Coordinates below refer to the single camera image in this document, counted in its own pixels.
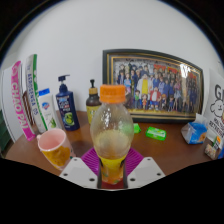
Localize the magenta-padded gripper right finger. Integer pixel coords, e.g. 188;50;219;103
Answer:
123;147;166;189

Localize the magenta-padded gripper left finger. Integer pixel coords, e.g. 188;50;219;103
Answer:
59;147;103;190

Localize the orange-capped clear drink bottle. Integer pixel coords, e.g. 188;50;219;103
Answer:
89;84;135;185

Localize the pink and yellow mug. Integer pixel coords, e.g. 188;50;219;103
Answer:
36;128;75;172

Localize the dark blue pump bottle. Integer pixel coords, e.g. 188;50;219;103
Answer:
55;74;81;132

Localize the dark amber pump bottle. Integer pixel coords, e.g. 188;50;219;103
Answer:
85;78;102;126

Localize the white blue-capped lotion bottle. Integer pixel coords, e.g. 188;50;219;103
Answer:
37;88;63;132

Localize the dark framed group picture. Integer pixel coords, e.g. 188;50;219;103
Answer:
102;48;205;124

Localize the colourful puzzle cube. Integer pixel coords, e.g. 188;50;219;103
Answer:
204;134;224;160

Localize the tall white printed box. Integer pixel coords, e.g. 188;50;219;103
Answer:
24;53;48;134

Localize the green crate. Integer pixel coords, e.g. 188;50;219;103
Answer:
0;109;11;151

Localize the white paper gift bag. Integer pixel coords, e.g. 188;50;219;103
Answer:
202;68;224;141

